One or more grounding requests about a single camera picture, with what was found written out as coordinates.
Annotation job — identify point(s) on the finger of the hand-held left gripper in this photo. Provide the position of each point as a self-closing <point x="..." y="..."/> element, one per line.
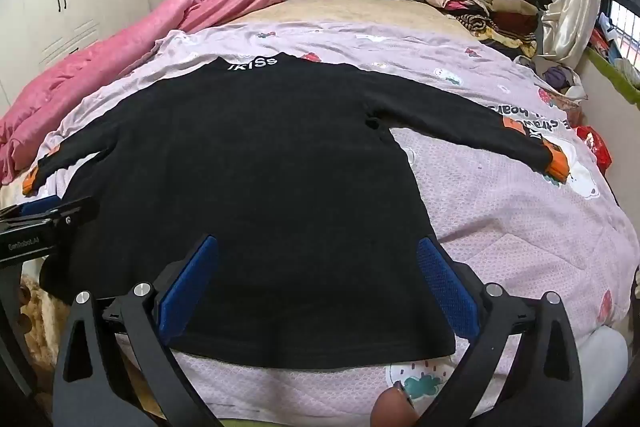
<point x="50" y="213"/>

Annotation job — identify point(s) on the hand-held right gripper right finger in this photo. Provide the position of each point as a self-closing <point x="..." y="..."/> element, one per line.
<point x="447" y="292"/>

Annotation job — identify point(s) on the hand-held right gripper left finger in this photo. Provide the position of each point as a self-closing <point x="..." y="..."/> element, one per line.
<point x="190" y="287"/>

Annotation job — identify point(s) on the black sweater with orange patches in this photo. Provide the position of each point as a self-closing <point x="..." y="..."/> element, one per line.
<point x="275" y="157"/>

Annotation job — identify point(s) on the pile of folded clothes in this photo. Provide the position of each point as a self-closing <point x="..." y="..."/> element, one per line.
<point x="500" y="7"/>

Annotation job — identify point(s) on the person's right hand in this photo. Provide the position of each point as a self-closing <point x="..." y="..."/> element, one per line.
<point x="392" y="409"/>

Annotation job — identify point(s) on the lilac printed blanket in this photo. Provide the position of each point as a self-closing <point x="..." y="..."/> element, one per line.
<point x="500" y="232"/>

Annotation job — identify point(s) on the pink quilt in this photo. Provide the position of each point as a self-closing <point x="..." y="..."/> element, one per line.
<point x="125" y="57"/>

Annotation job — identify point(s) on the white mattress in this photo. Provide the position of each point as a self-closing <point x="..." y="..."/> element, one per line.
<point x="605" y="372"/>

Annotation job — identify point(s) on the red plastic bag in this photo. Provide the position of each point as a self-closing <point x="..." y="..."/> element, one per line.
<point x="595" y="147"/>

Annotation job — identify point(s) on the purple cloth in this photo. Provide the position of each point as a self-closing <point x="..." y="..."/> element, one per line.
<point x="557" y="77"/>

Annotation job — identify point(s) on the green window ledge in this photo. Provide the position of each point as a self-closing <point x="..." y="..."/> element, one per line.
<point x="615" y="77"/>

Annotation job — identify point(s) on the window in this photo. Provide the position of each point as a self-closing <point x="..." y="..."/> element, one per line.
<point x="625" y="22"/>

